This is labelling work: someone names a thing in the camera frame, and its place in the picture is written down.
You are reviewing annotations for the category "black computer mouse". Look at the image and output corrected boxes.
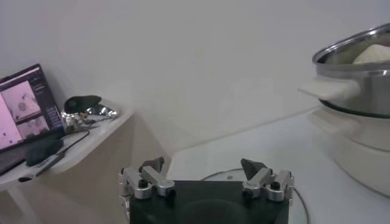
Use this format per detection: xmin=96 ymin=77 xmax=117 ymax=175
xmin=24 ymin=138 xmax=65 ymax=167

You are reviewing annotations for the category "white side table with mouse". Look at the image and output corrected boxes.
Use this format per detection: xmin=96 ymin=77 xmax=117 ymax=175
xmin=0 ymin=106 xmax=171 ymax=224

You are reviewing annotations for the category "chrome headset with black visor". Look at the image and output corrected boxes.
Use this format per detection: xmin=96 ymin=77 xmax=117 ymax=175
xmin=60 ymin=95 xmax=119 ymax=135

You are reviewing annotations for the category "dark usb hub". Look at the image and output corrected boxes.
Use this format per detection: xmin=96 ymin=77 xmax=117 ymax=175
xmin=17 ymin=151 xmax=66 ymax=183

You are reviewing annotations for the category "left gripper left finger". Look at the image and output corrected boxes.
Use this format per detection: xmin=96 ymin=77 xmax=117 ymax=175
xmin=118 ymin=156 xmax=176 ymax=200

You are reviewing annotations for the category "steel perforated steamer basket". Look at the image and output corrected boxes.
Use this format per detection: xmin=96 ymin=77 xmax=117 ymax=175
xmin=297 ymin=23 xmax=390 ymax=119

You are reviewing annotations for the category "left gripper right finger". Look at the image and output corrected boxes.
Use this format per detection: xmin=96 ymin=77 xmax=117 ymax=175
xmin=240 ymin=158 xmax=295 ymax=203

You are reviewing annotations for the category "black open laptop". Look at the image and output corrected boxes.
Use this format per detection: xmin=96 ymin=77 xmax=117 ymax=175
xmin=0 ymin=63 xmax=65 ymax=177

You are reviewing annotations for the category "round glass pot lid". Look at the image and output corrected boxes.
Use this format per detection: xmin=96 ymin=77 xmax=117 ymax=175
xmin=200 ymin=168 xmax=309 ymax=224

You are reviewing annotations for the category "thin black desk cable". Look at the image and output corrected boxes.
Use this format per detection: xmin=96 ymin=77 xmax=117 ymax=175
xmin=59 ymin=130 xmax=91 ymax=156

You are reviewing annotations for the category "white electric cooker base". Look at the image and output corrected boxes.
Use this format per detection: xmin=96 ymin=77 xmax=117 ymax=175
xmin=307 ymin=108 xmax=390 ymax=198

